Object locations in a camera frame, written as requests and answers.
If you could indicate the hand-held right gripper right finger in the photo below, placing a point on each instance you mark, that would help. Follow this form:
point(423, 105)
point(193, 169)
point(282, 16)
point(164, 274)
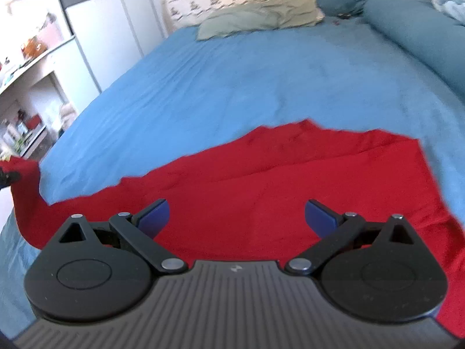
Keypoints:
point(319, 217)

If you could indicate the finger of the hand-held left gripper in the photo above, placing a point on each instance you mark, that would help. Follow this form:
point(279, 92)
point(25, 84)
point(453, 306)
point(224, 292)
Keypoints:
point(8, 176)

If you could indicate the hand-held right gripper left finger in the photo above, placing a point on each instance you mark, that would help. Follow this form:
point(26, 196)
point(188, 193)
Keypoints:
point(157, 215)

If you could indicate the red cloth garment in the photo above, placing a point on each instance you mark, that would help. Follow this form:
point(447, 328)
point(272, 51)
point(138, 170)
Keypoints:
point(254, 189)

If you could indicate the white shelf unit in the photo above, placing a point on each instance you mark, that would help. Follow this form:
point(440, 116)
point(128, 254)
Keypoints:
point(27, 76)

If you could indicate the blue bed sheet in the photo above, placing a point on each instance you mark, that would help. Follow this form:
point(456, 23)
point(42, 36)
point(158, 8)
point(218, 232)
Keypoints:
point(225, 87)

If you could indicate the white wardrobe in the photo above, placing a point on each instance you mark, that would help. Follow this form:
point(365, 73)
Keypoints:
point(105, 25)

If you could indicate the pale green pillow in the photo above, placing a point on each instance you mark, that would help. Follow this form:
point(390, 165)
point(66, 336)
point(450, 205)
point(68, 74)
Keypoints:
point(243, 20)

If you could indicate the teal rolled duvet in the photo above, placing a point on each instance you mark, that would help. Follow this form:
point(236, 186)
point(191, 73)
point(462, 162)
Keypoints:
point(417, 29)

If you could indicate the light blue crumpled blanket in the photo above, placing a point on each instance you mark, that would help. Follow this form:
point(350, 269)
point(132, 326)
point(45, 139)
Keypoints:
point(450, 2)

